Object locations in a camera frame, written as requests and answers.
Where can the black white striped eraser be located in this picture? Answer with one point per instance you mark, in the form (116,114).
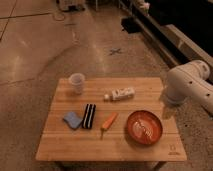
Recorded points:
(89,113)

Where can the wooden table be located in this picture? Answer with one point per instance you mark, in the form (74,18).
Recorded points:
(60,143)

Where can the white machine base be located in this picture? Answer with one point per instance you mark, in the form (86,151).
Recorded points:
(64,5)

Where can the blue sponge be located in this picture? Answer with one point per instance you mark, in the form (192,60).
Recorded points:
(73,120)

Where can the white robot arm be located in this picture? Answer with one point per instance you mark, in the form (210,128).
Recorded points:
(190,80)

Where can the orange ceramic bowl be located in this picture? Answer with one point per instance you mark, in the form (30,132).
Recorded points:
(144,127)

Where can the white tube bottle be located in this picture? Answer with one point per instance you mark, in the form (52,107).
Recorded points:
(120,94)

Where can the black box on floor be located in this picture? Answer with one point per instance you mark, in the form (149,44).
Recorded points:
(130,25)

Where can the long metal rail shelf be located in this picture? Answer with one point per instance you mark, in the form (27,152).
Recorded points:
(176,47)

